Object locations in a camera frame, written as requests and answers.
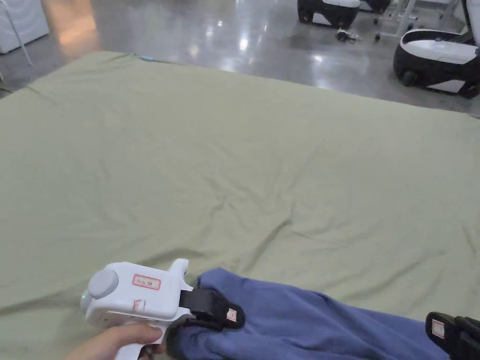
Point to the blue garment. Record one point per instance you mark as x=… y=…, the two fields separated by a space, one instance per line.
x=300 y=326

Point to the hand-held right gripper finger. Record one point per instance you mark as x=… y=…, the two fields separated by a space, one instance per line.
x=448 y=332

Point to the white slanted pole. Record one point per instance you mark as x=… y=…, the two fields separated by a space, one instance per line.
x=20 y=37

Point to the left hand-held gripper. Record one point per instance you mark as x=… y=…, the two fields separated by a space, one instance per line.
x=127 y=296

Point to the white washing machine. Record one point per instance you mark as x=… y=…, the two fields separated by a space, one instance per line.
x=20 y=22

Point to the person's left hand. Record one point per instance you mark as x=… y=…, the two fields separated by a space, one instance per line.
x=108 y=343

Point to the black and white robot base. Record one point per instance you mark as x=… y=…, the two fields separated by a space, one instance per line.
x=330 y=11
x=431 y=52

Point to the bed with pale green sheet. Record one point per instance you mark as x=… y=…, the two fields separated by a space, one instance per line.
x=210 y=157

